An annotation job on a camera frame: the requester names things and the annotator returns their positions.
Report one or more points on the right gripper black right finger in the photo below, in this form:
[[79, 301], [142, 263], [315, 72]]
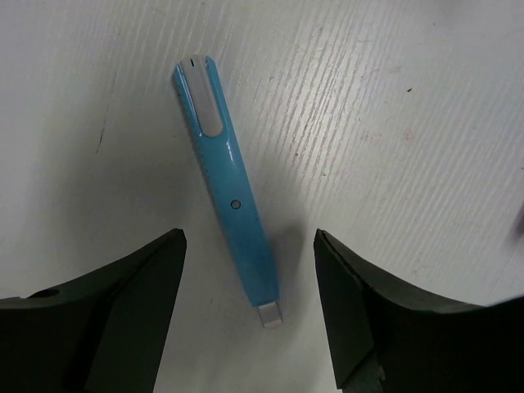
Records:
[[387, 335]]

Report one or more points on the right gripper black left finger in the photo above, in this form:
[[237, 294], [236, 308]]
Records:
[[102, 332]]

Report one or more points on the blue utility knife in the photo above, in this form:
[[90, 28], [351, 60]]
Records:
[[200, 92]]

